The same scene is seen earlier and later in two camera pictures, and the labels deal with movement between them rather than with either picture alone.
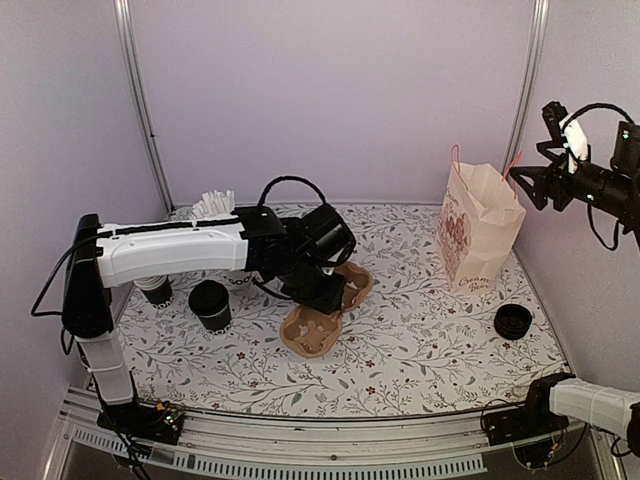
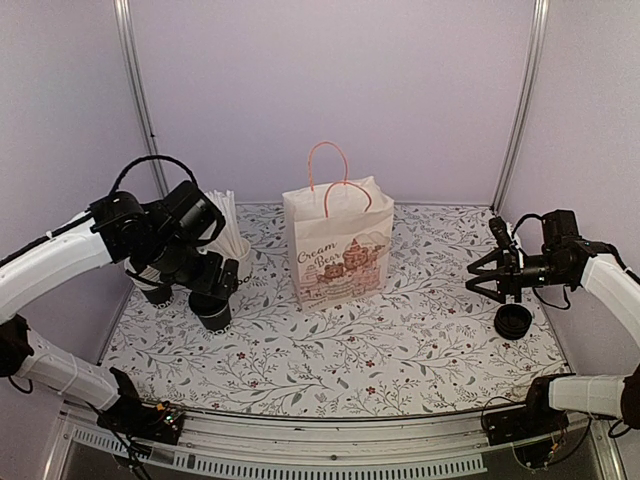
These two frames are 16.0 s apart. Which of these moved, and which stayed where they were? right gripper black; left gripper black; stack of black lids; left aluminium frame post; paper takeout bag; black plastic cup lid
Moved: paper takeout bag; left gripper black; right gripper black
Stayed: black plastic cup lid; stack of black lids; left aluminium frame post
